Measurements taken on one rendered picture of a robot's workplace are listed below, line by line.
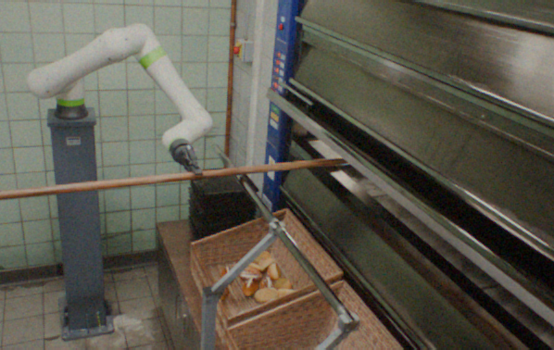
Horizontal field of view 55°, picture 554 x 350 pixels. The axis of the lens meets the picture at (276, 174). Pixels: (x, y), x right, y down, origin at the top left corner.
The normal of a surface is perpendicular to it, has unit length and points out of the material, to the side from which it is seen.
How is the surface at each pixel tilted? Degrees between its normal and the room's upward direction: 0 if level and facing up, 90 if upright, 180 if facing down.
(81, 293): 90
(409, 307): 70
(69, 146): 90
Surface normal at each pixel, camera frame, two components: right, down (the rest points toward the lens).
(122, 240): 0.38, 0.41
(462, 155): -0.84, -0.23
